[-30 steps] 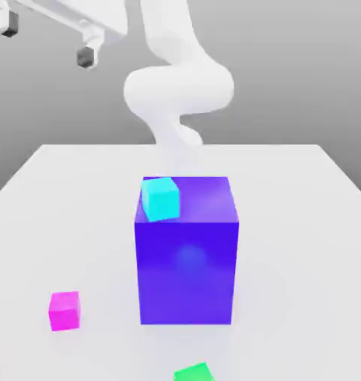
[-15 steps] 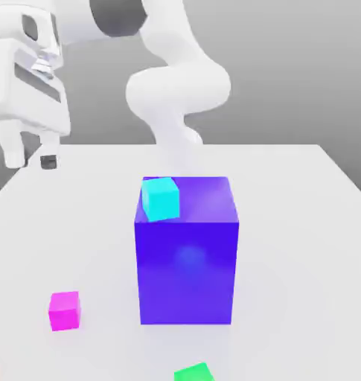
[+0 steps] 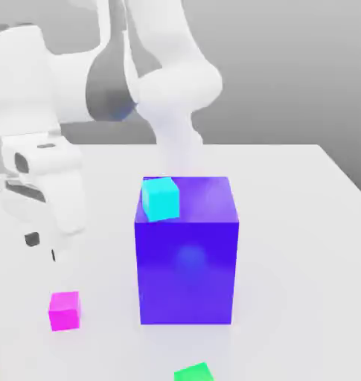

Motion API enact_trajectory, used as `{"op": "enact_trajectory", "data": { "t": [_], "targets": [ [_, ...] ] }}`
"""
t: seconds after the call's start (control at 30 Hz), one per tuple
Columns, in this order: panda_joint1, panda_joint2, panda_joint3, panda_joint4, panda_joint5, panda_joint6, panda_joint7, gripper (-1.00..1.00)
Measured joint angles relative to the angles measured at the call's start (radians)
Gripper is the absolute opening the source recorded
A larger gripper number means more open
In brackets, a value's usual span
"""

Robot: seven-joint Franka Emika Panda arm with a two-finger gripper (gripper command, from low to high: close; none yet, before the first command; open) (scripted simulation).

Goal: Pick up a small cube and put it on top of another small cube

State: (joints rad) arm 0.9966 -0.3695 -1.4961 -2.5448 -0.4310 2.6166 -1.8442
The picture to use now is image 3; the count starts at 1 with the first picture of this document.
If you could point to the large blue box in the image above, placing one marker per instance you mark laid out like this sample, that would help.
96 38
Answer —
186 273

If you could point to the small magenta cube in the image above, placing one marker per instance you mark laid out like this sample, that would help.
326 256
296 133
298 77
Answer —
64 312

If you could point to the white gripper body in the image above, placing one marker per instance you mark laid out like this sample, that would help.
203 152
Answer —
70 202

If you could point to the small cyan cube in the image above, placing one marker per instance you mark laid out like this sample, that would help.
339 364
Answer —
160 199

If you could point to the small green cube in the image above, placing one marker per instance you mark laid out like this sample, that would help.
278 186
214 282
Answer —
195 373

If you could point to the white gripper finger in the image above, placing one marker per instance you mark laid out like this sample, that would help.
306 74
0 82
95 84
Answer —
53 255
32 239

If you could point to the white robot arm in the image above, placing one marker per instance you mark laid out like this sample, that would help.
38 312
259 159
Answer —
174 89

